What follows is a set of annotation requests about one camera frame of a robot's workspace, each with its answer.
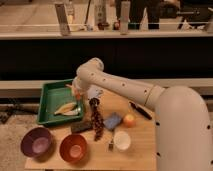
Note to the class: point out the dark green sponge block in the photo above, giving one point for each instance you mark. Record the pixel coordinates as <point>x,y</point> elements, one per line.
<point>81,126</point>

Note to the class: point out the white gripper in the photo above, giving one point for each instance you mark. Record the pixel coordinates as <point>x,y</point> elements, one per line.
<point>79,87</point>

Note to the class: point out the black handled brush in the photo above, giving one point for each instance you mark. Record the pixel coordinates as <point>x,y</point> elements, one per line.
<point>141,111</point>

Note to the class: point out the orange apple fruit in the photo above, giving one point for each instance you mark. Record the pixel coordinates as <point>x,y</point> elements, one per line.
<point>129,120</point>

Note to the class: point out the red bowl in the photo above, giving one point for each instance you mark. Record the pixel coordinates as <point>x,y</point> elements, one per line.
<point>73,148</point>

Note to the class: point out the brown pine cone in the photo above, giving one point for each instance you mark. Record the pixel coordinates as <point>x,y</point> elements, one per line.
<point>96,118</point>

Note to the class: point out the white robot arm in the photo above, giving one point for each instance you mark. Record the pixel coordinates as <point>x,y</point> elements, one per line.
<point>184,140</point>

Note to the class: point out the metal fork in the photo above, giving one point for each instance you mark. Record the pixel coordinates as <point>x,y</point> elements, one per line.
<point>111,143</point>

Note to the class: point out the purple bowl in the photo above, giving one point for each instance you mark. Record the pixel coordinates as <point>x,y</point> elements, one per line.
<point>36,142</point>

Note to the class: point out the red orange pepper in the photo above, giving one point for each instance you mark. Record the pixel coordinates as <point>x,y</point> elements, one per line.
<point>77,95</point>

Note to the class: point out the green plastic tray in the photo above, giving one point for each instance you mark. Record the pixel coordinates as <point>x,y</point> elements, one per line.
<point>53,96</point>

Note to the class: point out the blue sponge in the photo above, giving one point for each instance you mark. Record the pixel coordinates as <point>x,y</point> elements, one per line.
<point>112,121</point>

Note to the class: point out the yellow banana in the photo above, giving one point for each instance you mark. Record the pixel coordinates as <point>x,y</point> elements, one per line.
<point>66,109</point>

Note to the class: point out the white cup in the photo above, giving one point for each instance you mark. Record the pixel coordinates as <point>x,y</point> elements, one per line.
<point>122,140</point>

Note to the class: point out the light blue cloth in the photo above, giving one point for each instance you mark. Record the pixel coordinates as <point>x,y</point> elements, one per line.
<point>94,92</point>

